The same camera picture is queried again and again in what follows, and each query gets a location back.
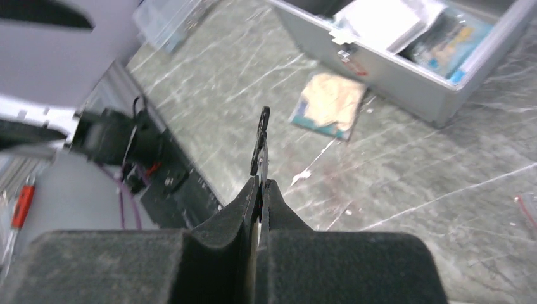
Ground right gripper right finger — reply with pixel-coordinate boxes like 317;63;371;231
256;180;448;303

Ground black handled scissors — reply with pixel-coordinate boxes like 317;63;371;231
250;106;270;224

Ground blue white medical pouch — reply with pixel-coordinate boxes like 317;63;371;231
400;7;493;84

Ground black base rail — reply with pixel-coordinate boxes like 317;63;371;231
67;62;223;228

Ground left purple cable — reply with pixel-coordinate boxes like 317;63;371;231
98;163;146;231

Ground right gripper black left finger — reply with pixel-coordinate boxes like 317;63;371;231
1;177;260;303

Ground grey metal medicine case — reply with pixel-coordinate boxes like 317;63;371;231
271;0;536;127

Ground clear gauze pad packet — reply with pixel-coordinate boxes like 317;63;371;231
334;0;447;53

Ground cream latex gloves packet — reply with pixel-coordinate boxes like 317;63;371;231
289;73;367;141

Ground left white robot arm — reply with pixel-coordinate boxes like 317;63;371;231
1;1;139;151

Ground clear plastic storage box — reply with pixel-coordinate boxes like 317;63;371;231
133;0;218;54

